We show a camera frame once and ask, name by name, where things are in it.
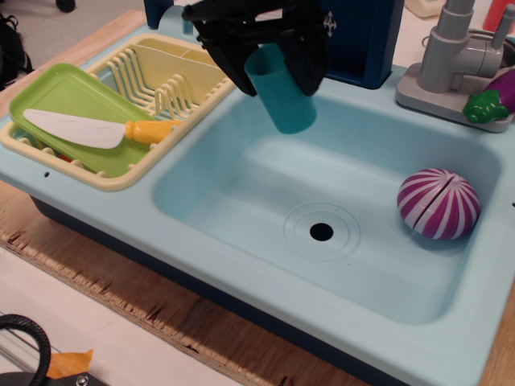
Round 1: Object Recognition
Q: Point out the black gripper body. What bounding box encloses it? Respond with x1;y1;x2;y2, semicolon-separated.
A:
182;1;328;43

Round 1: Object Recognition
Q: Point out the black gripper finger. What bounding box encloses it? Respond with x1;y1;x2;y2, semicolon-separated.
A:
196;21;259;97
278;26;330;97

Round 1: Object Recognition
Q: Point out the teal plastic cup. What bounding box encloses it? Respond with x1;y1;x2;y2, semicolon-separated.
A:
244;44;317;134

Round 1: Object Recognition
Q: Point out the pale yellow drying rack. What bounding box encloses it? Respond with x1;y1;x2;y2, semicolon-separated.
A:
1;34;234;191

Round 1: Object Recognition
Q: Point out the light blue toy sink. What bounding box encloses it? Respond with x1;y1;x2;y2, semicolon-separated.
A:
0;5;515;386

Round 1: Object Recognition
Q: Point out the dark blue back panel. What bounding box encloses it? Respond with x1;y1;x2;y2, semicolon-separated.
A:
319;0;404;89

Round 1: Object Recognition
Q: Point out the cream white object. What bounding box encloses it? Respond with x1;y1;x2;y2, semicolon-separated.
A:
405;0;446;18

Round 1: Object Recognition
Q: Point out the grey toy faucet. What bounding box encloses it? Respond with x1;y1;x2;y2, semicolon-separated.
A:
395;1;514;133

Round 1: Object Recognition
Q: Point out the green plastic tray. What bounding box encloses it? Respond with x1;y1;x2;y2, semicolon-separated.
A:
9;64;152;178

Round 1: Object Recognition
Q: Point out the red orange container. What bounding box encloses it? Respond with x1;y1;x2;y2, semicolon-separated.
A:
482;0;514;32

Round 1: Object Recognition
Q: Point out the purple toy eggplant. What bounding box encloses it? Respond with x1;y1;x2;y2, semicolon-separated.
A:
463;68;514;124

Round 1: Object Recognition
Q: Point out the purple striped toy onion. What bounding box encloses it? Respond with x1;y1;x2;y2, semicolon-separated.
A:
397;168;480;240

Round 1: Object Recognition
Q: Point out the black backpack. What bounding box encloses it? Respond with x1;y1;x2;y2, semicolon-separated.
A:
1;14;34;91

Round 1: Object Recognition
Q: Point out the orange tape piece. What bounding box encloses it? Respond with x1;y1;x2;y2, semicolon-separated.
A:
46;349;94;380

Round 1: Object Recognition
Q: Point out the toy knife yellow handle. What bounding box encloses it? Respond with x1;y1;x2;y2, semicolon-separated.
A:
23;109;182;150

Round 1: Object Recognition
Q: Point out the black cable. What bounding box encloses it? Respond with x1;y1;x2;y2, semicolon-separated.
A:
0;314;52;386

